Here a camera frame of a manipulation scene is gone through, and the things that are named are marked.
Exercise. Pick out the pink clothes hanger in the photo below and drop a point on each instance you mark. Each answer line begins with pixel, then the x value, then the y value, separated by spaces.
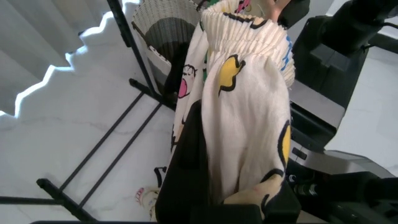
pixel 277 12

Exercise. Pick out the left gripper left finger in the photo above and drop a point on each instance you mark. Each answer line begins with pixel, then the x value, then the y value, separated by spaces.
pixel 186 168

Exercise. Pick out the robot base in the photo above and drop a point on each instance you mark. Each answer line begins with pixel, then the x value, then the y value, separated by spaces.
pixel 323 77

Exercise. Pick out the black garment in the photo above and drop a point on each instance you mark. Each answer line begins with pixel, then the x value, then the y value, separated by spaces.
pixel 178 71

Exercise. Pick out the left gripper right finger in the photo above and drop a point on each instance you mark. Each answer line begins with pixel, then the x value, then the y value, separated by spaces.
pixel 287 208

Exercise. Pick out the white curtain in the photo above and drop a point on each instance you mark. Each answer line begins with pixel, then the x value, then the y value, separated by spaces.
pixel 37 34

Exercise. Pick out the white laundry basket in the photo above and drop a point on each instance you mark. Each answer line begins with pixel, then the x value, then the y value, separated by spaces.
pixel 161 18

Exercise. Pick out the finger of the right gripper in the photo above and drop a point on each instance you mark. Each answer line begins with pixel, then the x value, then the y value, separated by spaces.
pixel 295 12

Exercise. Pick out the cream printed garment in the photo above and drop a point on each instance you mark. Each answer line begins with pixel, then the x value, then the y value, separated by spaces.
pixel 245 109

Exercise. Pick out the black clothes rack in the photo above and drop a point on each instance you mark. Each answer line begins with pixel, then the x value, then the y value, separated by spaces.
pixel 124 28

